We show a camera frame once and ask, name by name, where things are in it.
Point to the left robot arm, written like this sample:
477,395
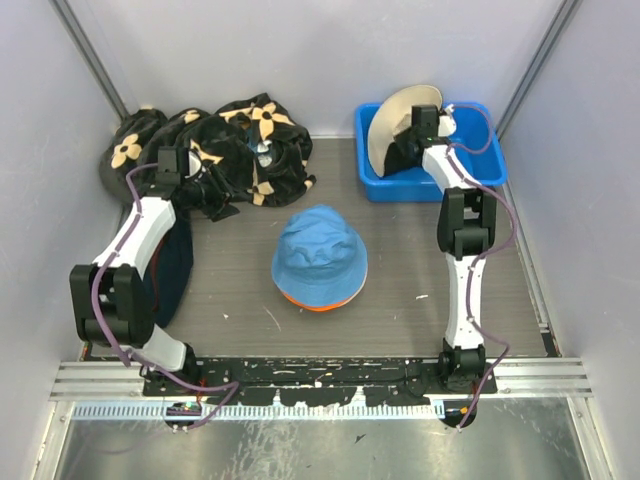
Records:
125,298

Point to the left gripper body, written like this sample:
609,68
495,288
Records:
208,195

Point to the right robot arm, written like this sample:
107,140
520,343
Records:
466,231

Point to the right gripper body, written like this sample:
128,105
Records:
408,133

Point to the black flower-pattern blanket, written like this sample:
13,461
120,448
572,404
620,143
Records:
261,151

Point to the navy cloth with red stripe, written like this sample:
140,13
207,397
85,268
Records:
167,275

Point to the black bucket hat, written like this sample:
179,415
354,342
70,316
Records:
399,159

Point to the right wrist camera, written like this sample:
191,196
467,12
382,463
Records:
447,123

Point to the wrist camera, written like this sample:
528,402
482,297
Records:
447,123
195,169

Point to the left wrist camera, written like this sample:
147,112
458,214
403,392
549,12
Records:
195,169

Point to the blue cloth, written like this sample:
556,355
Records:
320,258

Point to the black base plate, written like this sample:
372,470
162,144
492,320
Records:
320,382

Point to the aluminium front rail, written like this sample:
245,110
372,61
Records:
516,377

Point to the orange hat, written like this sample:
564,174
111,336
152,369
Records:
326,307

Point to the blue plastic bin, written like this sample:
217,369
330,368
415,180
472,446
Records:
478,150

